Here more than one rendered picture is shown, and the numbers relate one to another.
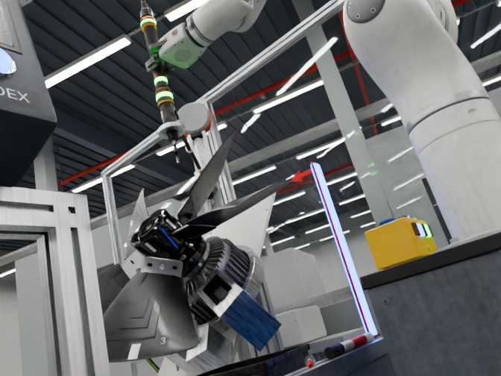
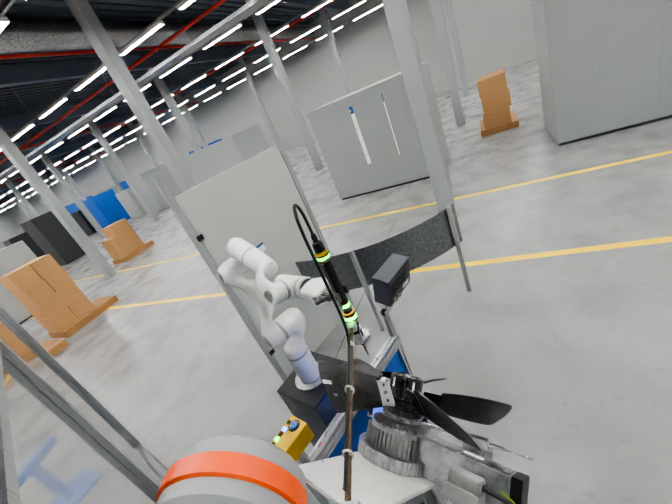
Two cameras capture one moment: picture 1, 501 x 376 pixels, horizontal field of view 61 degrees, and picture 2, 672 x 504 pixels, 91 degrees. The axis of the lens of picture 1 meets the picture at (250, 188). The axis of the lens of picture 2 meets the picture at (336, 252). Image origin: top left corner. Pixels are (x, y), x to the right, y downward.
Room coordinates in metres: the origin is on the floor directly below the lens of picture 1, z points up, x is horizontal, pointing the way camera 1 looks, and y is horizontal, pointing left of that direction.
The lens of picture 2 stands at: (1.87, 0.43, 2.22)
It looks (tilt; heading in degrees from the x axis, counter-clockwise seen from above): 24 degrees down; 194
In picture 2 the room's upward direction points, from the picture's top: 24 degrees counter-clockwise
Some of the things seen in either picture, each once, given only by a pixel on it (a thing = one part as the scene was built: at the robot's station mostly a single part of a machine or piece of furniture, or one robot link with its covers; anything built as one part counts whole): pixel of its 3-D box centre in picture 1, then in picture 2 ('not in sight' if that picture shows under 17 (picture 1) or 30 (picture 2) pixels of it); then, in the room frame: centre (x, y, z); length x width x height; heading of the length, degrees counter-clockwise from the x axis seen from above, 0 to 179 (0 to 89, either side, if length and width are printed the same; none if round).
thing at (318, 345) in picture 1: (312, 346); not in sight; (1.49, -0.06, 0.84); 0.36 x 0.24 x 0.03; 56
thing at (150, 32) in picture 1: (156, 59); (336, 286); (0.97, 0.16, 1.68); 0.03 x 0.03 x 0.21
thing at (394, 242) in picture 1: (403, 246); (292, 441); (1.01, -0.31, 1.02); 0.16 x 0.10 x 0.11; 146
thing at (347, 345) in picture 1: (350, 344); not in sight; (0.67, -0.08, 0.87); 0.14 x 0.01 x 0.01; 146
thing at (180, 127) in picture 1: (169, 118); (356, 329); (0.98, 0.16, 1.50); 0.09 x 0.07 x 0.10; 1
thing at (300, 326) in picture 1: (292, 328); not in sight; (1.55, -0.01, 0.91); 0.17 x 0.16 x 0.11; 146
